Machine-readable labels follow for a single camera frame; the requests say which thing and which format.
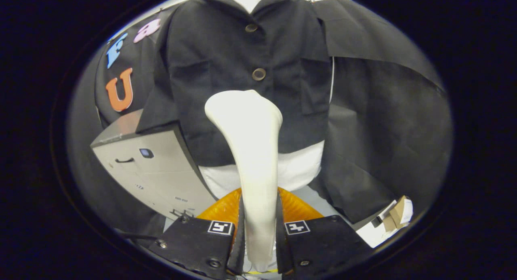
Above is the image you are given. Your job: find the white mannequin torso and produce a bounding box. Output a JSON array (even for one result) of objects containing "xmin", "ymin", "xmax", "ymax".
[{"xmin": 198, "ymin": 0, "xmax": 326, "ymax": 200}]

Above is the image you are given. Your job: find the black button jacket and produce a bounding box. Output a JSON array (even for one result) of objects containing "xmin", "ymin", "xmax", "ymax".
[{"xmin": 135, "ymin": 0, "xmax": 334, "ymax": 167}]

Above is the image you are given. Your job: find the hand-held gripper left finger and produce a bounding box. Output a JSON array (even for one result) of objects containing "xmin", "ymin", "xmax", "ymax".
[{"xmin": 147, "ymin": 187, "xmax": 246, "ymax": 280}]

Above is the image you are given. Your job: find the white garment steamer head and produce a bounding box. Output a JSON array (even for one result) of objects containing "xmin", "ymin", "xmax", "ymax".
[{"xmin": 204, "ymin": 90, "xmax": 283, "ymax": 272}]

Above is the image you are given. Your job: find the small cardboard box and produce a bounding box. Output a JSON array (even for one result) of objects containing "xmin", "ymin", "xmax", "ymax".
[{"xmin": 382, "ymin": 195, "xmax": 413, "ymax": 230}]

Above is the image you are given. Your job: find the white flat box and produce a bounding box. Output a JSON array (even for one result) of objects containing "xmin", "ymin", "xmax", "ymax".
[{"xmin": 355, "ymin": 200, "xmax": 404, "ymax": 248}]

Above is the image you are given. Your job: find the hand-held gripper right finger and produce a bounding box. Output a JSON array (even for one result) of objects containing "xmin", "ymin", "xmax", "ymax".
[{"xmin": 276, "ymin": 187, "xmax": 374, "ymax": 278}]

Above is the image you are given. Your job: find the grey cabinet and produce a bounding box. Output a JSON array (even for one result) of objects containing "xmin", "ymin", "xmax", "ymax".
[{"xmin": 90, "ymin": 109, "xmax": 219, "ymax": 222}]

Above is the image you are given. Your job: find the thin white cable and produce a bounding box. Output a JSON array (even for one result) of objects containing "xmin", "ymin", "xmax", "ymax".
[{"xmin": 329, "ymin": 56, "xmax": 336, "ymax": 105}]

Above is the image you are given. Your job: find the black backdrop cloth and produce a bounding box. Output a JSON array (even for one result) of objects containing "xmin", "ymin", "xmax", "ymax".
[{"xmin": 67, "ymin": 0, "xmax": 454, "ymax": 248}]

